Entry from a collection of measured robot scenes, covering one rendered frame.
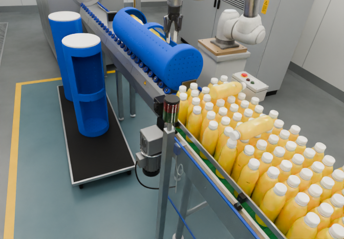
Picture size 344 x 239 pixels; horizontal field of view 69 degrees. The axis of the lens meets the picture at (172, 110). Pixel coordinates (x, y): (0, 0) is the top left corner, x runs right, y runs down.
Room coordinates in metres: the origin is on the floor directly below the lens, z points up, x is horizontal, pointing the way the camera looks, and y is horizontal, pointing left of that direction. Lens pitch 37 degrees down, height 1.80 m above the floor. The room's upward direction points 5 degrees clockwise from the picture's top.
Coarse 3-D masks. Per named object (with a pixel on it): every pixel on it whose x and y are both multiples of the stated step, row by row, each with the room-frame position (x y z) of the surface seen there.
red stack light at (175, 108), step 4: (164, 104) 0.78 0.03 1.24; (168, 104) 0.77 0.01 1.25; (176, 104) 0.77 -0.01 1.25; (164, 108) 0.78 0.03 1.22; (168, 108) 0.76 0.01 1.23; (172, 108) 0.76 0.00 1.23; (176, 108) 0.77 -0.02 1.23; (168, 112) 0.76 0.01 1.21; (172, 112) 0.76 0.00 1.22; (176, 112) 0.77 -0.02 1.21
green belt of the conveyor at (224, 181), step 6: (180, 132) 1.01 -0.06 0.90; (192, 144) 0.93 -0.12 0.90; (198, 150) 0.89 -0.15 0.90; (204, 162) 0.81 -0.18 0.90; (210, 162) 0.82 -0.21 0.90; (210, 168) 0.78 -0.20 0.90; (216, 174) 0.75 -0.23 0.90; (222, 180) 0.72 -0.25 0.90; (228, 186) 0.69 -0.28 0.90; (246, 204) 0.61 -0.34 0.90; (246, 210) 0.58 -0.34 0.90; (252, 210) 0.58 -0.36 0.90; (252, 216) 0.55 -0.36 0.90; (264, 228) 0.51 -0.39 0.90; (270, 234) 0.49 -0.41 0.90
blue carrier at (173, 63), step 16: (128, 16) 1.89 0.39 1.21; (144, 16) 2.10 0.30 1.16; (128, 32) 1.75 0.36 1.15; (144, 32) 1.63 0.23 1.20; (160, 32) 1.91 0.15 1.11; (128, 48) 1.79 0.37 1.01; (144, 48) 1.52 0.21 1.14; (160, 48) 1.41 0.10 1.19; (176, 48) 1.36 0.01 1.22; (192, 48) 1.38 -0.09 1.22; (160, 64) 1.33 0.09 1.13; (176, 64) 1.32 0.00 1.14; (192, 64) 1.39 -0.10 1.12; (176, 80) 1.33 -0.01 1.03
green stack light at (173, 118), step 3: (165, 114) 0.77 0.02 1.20; (168, 114) 0.76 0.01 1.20; (171, 114) 0.76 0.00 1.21; (174, 114) 0.77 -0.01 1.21; (177, 114) 0.78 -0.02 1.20; (165, 117) 0.77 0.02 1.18; (168, 117) 0.76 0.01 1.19; (171, 117) 0.76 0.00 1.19; (174, 117) 0.77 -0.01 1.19; (177, 117) 0.78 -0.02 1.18; (165, 120) 0.77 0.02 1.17; (168, 120) 0.76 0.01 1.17; (171, 120) 0.76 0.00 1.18; (174, 120) 0.77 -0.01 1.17; (177, 120) 0.78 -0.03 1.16
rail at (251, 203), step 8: (184, 128) 0.96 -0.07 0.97; (192, 136) 0.90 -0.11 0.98; (200, 144) 0.85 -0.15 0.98; (216, 168) 0.74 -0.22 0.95; (224, 176) 0.69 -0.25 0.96; (232, 184) 0.65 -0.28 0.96; (240, 192) 0.61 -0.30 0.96; (248, 200) 0.58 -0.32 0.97; (256, 208) 0.54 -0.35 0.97; (264, 216) 0.51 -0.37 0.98; (272, 224) 0.48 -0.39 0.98; (280, 232) 0.46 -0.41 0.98
